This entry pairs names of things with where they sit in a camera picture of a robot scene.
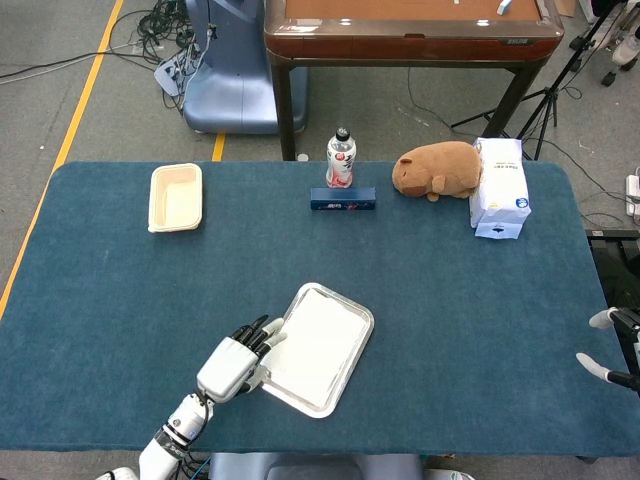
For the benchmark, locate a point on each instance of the white red drink bottle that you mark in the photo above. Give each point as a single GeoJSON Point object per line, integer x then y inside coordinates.
{"type": "Point", "coordinates": [341, 160]}

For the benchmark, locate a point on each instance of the beige plastic food container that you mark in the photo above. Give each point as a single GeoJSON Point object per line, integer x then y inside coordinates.
{"type": "Point", "coordinates": [175, 200]}

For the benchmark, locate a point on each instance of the brown mahjong table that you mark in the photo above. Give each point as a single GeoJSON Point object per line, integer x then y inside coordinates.
{"type": "Point", "coordinates": [410, 47]}

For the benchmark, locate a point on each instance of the black equipment frame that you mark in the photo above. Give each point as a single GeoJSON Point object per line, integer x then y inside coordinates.
{"type": "Point", "coordinates": [615, 270]}

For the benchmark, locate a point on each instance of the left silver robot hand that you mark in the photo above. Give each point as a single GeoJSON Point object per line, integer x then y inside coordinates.
{"type": "Point", "coordinates": [225, 367]}

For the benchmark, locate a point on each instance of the white paper sheet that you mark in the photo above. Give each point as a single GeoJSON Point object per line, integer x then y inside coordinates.
{"type": "Point", "coordinates": [315, 345]}

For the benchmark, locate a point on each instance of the grey blue robot torso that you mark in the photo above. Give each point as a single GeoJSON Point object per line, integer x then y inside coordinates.
{"type": "Point", "coordinates": [315, 467]}

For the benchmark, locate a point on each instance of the dark blue printed box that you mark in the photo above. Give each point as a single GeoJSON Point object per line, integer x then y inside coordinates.
{"type": "Point", "coordinates": [342, 199]}

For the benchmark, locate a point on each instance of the black tripod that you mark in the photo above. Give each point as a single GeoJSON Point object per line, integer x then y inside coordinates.
{"type": "Point", "coordinates": [552, 95]}

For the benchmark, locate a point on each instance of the brown capybara plush toy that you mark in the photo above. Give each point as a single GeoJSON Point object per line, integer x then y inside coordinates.
{"type": "Point", "coordinates": [440, 167]}

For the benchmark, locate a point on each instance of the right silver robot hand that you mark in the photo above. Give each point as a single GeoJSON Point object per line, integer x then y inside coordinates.
{"type": "Point", "coordinates": [631, 325]}

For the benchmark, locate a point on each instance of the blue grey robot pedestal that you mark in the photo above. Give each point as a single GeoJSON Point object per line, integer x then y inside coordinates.
{"type": "Point", "coordinates": [235, 85]}

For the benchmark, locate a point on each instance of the large white tissue pack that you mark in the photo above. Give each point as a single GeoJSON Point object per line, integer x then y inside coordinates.
{"type": "Point", "coordinates": [500, 185]}

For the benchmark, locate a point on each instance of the white power strip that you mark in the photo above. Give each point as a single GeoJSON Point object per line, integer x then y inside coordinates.
{"type": "Point", "coordinates": [634, 195]}

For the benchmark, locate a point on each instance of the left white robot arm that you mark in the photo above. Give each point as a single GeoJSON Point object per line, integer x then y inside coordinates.
{"type": "Point", "coordinates": [170, 440]}

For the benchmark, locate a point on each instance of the single blue white mahjong tile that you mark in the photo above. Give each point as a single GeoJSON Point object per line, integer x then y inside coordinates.
{"type": "Point", "coordinates": [504, 6]}

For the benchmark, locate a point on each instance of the white shoe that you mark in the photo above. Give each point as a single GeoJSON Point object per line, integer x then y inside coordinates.
{"type": "Point", "coordinates": [627, 50]}

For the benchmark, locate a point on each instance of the brown cardboard box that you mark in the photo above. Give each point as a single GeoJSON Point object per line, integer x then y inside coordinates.
{"type": "Point", "coordinates": [565, 6]}

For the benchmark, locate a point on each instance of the silver metal tray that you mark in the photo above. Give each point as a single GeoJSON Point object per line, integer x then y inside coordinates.
{"type": "Point", "coordinates": [319, 411]}

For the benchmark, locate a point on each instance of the pale blue tissue pack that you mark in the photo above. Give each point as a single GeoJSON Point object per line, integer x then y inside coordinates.
{"type": "Point", "coordinates": [497, 231]}

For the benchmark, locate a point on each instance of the blue table cloth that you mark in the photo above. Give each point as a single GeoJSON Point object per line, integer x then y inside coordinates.
{"type": "Point", "coordinates": [425, 275]}

